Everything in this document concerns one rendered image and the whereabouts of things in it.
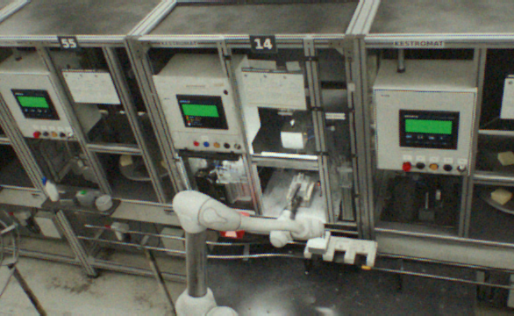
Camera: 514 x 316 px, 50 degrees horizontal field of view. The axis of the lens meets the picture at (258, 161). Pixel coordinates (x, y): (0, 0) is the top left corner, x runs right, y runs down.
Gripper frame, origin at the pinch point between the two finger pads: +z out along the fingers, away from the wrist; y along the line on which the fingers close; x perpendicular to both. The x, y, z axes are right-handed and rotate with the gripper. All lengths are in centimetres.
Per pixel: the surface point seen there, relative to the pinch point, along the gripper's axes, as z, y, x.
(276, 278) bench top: -39, -33, 6
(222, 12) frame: 18, 101, 33
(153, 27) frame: 2, 101, 64
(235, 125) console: -15, 55, 22
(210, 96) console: -16, 72, 31
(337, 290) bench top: -39, -33, -29
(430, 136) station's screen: -16, 56, -73
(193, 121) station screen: -18, 58, 44
